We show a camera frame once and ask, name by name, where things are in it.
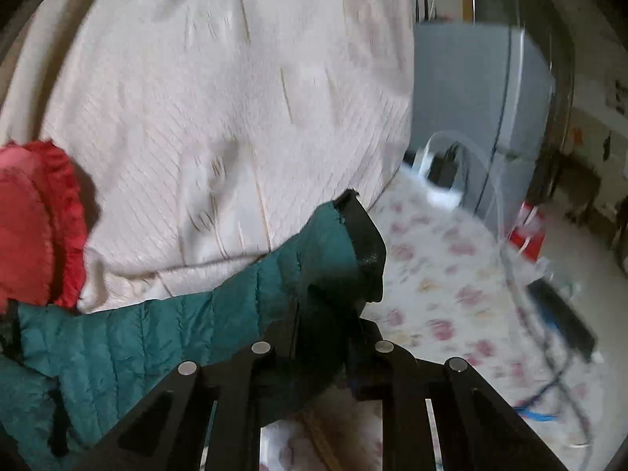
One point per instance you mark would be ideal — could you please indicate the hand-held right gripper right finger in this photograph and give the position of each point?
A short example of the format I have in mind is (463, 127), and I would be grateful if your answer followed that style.
(369, 255)

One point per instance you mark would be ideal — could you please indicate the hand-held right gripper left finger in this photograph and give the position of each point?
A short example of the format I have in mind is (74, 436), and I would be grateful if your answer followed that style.
(230, 382)

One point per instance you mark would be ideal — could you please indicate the green quilted down jacket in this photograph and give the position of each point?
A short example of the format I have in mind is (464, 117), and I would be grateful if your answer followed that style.
(147, 333)

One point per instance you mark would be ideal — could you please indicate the floral printed bedsheet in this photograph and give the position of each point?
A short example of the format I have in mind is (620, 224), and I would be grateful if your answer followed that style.
(441, 284)

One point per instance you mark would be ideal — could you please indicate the white charger plug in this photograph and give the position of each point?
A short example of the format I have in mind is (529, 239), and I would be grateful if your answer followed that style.
(426, 159)

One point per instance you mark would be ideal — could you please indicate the black power adapter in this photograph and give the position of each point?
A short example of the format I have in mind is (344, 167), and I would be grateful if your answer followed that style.
(445, 164)

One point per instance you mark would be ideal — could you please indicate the red box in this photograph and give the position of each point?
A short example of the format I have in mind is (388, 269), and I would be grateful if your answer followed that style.
(527, 235)

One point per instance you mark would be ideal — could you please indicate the grey refrigerator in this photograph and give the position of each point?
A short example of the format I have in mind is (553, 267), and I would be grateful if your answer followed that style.
(481, 98)

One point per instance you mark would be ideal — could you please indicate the black flat device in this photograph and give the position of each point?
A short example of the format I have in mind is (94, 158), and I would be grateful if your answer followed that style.
(564, 319)

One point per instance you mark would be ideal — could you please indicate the cream textured blanket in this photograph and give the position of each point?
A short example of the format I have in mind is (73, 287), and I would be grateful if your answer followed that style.
(206, 108)

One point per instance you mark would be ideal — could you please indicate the red heart-shaped ruffled pillow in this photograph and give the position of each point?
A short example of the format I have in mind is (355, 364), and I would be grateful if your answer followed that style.
(29, 216)

